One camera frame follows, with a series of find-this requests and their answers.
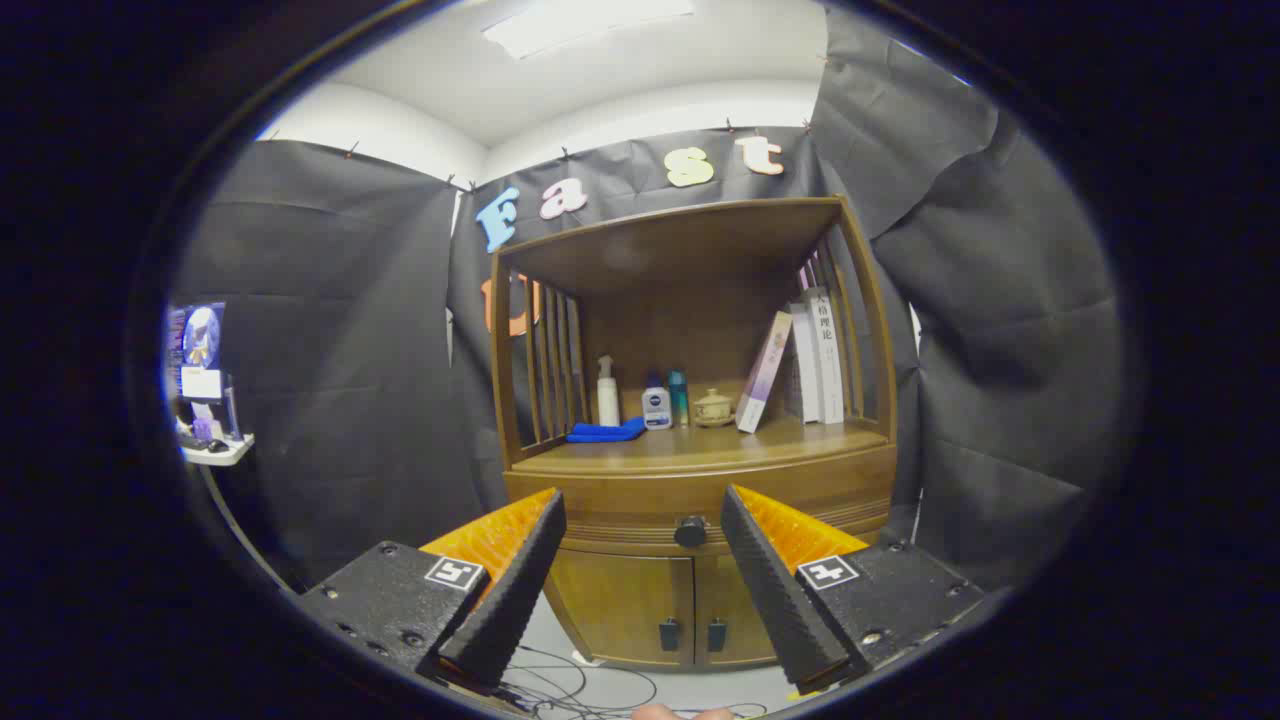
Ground wooden drawer with black knob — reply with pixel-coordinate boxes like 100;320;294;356
503;443;899;557

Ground wooden cabinet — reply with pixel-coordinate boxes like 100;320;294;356
488;196;899;671

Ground ceiling light panel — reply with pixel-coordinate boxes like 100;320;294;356
482;0;696;61

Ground black floor cables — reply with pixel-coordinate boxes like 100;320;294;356
500;645;771;719

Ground purple and white book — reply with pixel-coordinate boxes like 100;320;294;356
736;311;794;434

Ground wooden countertop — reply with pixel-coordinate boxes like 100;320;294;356
515;415;891;476

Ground white book with black print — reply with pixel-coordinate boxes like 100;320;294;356
806;288;846;425

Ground black backdrop cloth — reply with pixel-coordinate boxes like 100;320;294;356
170;5;1126;591

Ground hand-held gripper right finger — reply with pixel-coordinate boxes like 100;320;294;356
720;484;986;696

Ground blue folded cloth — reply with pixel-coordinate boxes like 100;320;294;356
566;417;647;444

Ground wooden cabinet door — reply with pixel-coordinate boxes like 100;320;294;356
545;548;696;669
693;555;786;669

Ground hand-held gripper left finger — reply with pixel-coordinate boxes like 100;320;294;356
297;487;568;691

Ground plain white book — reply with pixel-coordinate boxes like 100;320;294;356
786;300;821;423

